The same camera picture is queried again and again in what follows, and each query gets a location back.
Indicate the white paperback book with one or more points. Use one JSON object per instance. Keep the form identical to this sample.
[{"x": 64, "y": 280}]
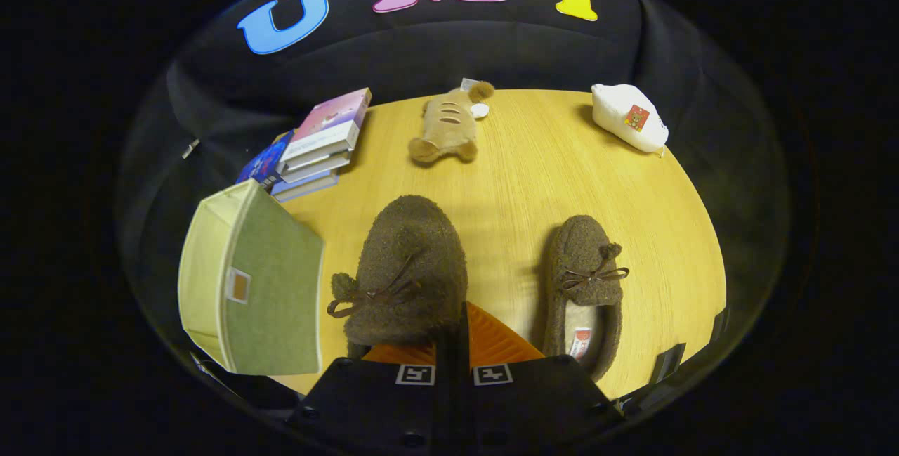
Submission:
[
  {"x": 305, "y": 175},
  {"x": 319, "y": 159}
]

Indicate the dark blue book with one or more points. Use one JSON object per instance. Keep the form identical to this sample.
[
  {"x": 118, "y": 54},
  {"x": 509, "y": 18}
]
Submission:
[{"x": 261, "y": 161}]

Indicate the pink cover book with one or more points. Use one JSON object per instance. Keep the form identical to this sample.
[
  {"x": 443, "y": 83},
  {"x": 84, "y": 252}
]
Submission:
[{"x": 330, "y": 115}]

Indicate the tan plush toy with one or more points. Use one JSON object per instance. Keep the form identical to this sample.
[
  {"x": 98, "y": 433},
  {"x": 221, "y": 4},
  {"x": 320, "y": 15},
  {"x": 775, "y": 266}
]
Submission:
[{"x": 446, "y": 126}]

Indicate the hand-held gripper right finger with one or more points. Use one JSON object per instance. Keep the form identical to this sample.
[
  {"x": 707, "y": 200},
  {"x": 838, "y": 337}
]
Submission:
[{"x": 534, "y": 400}]

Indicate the pale blue book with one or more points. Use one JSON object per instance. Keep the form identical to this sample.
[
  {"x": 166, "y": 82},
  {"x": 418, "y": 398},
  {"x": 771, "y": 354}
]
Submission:
[{"x": 305, "y": 189}]

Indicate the brown fuzzy shoe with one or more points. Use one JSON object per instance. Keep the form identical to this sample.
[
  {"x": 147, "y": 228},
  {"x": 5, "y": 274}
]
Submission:
[
  {"x": 579, "y": 252},
  {"x": 407, "y": 252}
]

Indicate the white plush toy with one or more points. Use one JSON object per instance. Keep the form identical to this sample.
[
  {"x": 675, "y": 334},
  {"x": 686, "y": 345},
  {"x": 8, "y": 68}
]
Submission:
[{"x": 611, "y": 115}]

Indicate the green fabric storage box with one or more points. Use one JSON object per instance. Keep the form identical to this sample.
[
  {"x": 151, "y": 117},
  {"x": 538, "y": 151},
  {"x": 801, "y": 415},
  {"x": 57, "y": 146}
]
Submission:
[{"x": 274, "y": 266}]

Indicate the black table clamp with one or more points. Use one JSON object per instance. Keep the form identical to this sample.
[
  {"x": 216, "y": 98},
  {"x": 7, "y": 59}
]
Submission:
[
  {"x": 667, "y": 363},
  {"x": 720, "y": 324}
]

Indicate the silver cloth clip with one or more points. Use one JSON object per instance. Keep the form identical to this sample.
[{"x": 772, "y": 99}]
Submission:
[{"x": 189, "y": 149}]

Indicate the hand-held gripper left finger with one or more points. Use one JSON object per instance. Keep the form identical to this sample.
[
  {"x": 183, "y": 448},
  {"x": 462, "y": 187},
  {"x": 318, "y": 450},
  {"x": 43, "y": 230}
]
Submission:
[{"x": 372, "y": 400}]

